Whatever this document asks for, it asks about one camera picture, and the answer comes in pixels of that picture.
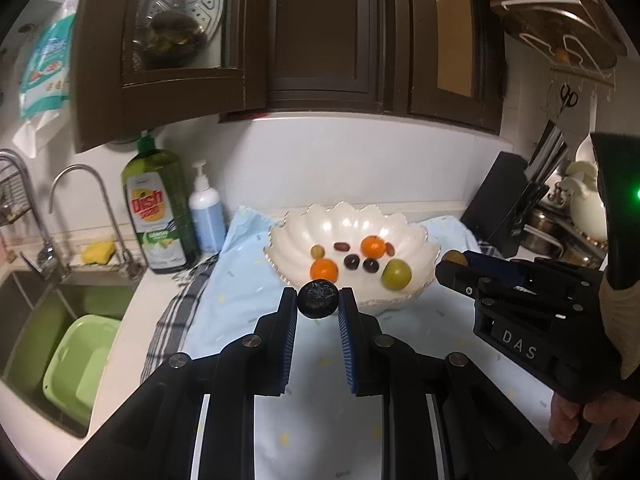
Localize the white pump bottle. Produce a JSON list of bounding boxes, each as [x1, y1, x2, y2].
[[188, 160, 227, 254]]

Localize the white hook rail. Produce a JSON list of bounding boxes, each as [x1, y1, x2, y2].
[[550, 64, 616, 106]]

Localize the plaid cloth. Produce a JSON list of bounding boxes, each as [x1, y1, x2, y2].
[[141, 240, 501, 383]]

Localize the person's right hand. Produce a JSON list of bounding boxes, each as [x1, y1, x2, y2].
[[547, 391, 640, 453]]

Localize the wrinkled dark dried plum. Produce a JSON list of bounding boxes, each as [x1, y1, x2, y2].
[[296, 281, 337, 319]]

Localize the green dish soap bottle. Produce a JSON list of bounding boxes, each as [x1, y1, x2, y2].
[[121, 130, 201, 276]]

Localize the steel gooseneck faucet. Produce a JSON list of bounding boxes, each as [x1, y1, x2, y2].
[[48, 164, 146, 281]]

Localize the brown wall cabinet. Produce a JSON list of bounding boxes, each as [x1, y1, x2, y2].
[[220, 0, 506, 136]]

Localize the white and teal plastic bag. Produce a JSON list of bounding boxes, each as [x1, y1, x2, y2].
[[12, 7, 76, 161]]

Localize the open glass cabinet door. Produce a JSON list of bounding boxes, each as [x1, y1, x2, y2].
[[72, 0, 268, 153]]

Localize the cream ceramic jug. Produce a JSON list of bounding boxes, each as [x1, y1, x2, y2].
[[560, 160, 611, 246]]

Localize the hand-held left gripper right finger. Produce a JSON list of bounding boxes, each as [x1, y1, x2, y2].
[[337, 287, 578, 480]]

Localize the white ladle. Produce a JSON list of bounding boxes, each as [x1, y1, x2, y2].
[[575, 132, 597, 166]]

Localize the black knife block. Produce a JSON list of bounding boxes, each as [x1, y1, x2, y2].
[[460, 151, 548, 259]]

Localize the light blue cloth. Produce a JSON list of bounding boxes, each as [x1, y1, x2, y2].
[[180, 205, 556, 480]]

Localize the green plastic basin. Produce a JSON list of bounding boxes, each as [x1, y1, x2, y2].
[[42, 314, 123, 426]]

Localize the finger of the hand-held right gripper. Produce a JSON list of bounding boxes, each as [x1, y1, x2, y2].
[[462, 251, 606, 307], [435, 260, 567, 322]]

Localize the steel sink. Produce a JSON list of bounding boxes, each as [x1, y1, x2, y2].
[[0, 267, 143, 441]]

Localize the bundle of steel knife handles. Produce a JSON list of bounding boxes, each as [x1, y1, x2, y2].
[[527, 119, 571, 186]]

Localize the white wire wall rack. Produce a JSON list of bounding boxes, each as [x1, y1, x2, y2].
[[520, 32, 616, 68]]

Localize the cream pot with steel lid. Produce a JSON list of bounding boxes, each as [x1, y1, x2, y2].
[[542, 185, 573, 209]]

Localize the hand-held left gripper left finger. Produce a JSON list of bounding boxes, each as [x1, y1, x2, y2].
[[56, 287, 298, 480]]

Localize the dark bowl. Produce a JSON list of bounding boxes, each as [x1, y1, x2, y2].
[[142, 7, 208, 68]]

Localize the person's right forearm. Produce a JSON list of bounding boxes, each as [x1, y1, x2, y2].
[[597, 260, 640, 401]]

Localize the wire basket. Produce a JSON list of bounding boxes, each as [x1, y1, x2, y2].
[[0, 170, 31, 226]]

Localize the green pear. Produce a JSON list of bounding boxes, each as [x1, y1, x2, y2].
[[381, 259, 412, 291]]

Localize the small orange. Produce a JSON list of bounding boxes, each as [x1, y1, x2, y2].
[[360, 235, 387, 258]]

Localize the large orange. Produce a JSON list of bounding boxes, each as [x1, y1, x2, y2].
[[310, 258, 340, 282]]

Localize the yellow sponge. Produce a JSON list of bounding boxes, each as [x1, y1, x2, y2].
[[81, 241, 116, 267]]

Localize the white scalloped bowl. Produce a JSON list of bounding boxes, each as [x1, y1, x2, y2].
[[263, 201, 441, 317]]

